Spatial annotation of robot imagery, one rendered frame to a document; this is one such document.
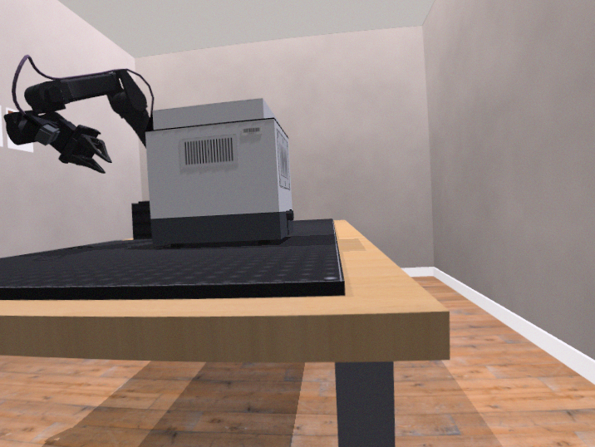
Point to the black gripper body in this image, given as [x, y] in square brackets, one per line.
[73, 147]

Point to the grey heat sealer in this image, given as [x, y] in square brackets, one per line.
[218, 173]

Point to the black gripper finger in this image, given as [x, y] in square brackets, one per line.
[81, 160]
[95, 146]

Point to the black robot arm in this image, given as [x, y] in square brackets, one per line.
[130, 105]

